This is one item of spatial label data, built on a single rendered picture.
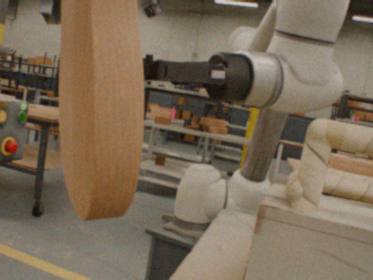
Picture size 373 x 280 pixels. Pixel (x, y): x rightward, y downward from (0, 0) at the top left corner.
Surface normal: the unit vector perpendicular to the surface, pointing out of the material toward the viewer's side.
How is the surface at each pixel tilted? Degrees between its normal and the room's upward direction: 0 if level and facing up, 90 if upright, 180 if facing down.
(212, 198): 84
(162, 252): 90
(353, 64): 90
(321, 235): 90
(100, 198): 123
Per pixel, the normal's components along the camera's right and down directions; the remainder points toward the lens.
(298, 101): 0.23, 0.72
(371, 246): -0.33, 0.04
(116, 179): 0.37, 0.56
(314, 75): 0.34, 0.32
